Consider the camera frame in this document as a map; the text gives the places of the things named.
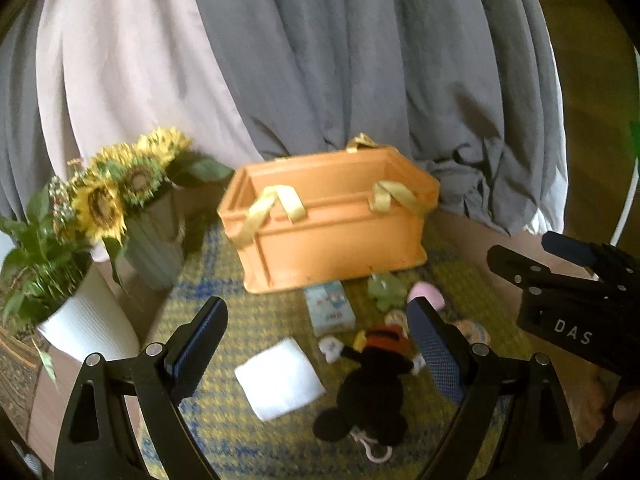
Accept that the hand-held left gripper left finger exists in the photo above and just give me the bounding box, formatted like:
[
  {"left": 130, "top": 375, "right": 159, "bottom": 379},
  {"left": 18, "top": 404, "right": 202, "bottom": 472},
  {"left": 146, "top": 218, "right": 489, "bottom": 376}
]
[{"left": 54, "top": 296, "right": 229, "bottom": 480}]

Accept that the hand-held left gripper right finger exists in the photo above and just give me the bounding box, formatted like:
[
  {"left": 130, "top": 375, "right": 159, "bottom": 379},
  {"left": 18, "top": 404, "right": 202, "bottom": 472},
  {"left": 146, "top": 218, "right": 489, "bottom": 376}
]
[{"left": 406, "top": 296, "right": 581, "bottom": 480}]

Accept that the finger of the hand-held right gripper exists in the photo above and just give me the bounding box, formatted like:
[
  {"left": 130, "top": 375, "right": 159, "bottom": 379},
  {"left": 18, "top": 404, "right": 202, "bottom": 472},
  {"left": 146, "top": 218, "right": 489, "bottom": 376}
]
[
  {"left": 542, "top": 231, "right": 636, "bottom": 282},
  {"left": 487, "top": 245, "right": 608, "bottom": 294}
]

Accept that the small pastel soft toy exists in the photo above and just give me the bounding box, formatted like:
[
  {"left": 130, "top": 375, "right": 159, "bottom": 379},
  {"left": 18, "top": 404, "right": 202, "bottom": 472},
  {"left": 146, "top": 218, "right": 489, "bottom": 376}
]
[
  {"left": 452, "top": 319, "right": 490, "bottom": 347},
  {"left": 385, "top": 310, "right": 412, "bottom": 337}
]

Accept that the small pink plush toy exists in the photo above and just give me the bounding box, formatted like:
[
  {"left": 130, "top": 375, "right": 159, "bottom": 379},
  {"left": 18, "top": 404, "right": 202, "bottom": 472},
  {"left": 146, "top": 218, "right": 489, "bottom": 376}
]
[{"left": 407, "top": 281, "right": 447, "bottom": 313}]

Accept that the small green plush toy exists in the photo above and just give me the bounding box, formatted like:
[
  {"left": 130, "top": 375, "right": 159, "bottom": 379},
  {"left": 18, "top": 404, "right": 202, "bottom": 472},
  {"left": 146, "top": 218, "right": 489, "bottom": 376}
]
[{"left": 367, "top": 271, "right": 405, "bottom": 313}]

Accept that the black mouse plush toy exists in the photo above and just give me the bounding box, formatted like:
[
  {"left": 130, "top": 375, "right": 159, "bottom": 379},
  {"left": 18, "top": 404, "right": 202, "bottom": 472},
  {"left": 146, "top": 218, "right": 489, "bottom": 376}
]
[{"left": 312, "top": 325, "right": 428, "bottom": 463}]

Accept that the white cloth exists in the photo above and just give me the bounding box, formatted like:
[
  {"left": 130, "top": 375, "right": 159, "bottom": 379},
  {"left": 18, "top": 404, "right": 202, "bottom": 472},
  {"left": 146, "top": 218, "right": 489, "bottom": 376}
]
[{"left": 234, "top": 337, "right": 326, "bottom": 421}]

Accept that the orange plastic crate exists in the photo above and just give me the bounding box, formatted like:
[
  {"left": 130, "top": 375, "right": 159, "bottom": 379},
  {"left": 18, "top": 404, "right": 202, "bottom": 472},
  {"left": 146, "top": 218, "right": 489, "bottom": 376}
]
[{"left": 217, "top": 133, "right": 441, "bottom": 294}]

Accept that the person's right hand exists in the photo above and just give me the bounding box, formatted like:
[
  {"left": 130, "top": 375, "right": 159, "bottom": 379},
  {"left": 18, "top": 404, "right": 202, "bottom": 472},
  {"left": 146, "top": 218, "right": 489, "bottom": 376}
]
[{"left": 586, "top": 371, "right": 640, "bottom": 445}]

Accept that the white sheer curtain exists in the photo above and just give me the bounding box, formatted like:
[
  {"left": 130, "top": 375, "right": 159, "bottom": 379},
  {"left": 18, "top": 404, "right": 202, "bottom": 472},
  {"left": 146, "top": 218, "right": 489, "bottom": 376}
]
[{"left": 520, "top": 50, "right": 572, "bottom": 237}]

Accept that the white trim strip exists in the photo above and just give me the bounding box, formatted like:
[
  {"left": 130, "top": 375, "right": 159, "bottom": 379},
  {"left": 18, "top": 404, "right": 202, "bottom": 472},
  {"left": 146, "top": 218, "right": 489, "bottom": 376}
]
[{"left": 612, "top": 45, "right": 640, "bottom": 247}]

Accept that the grey-green ribbed vase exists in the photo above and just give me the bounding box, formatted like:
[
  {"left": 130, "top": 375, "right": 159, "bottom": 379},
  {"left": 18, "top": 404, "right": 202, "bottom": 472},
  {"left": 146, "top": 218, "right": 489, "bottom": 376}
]
[{"left": 122, "top": 192, "right": 188, "bottom": 292}]

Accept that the white ribbed plant pot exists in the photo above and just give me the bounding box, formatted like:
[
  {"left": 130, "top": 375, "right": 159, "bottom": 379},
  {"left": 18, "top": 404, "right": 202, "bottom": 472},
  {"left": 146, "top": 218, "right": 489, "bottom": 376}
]
[{"left": 37, "top": 260, "right": 141, "bottom": 368}]

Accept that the yellow blue plaid mat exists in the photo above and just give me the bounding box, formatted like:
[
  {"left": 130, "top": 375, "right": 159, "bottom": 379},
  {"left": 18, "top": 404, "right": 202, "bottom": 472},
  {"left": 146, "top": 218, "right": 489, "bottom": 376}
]
[{"left": 140, "top": 210, "right": 531, "bottom": 480}]

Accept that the artificial sunflower bouquet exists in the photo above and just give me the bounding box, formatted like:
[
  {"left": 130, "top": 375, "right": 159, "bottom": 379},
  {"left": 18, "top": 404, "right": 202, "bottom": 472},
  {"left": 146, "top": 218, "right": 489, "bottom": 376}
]
[{"left": 52, "top": 127, "right": 236, "bottom": 246}]

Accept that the green leafy plant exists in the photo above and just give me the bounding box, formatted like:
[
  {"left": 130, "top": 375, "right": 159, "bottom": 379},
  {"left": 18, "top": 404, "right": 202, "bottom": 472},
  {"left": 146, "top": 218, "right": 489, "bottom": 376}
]
[{"left": 0, "top": 180, "right": 126, "bottom": 391}]

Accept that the patterned brown rug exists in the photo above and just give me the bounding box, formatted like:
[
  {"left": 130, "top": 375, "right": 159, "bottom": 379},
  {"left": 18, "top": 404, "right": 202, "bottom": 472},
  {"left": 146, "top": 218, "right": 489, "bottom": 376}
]
[{"left": 0, "top": 270, "right": 51, "bottom": 433}]

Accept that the wide grey curtain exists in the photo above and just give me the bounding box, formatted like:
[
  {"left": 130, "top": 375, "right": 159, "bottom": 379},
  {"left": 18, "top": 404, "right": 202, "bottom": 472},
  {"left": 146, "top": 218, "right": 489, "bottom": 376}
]
[{"left": 185, "top": 0, "right": 571, "bottom": 237}]

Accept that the pale pink curtain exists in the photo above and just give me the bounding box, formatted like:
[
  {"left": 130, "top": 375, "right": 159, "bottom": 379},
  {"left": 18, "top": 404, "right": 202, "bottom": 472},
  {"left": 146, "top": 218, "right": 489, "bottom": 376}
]
[{"left": 35, "top": 0, "right": 266, "bottom": 266}]

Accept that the narrow grey curtain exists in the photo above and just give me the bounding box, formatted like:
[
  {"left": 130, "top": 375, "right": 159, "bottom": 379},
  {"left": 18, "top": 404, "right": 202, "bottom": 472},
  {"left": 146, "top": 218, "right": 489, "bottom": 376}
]
[{"left": 0, "top": 10, "right": 68, "bottom": 223}]

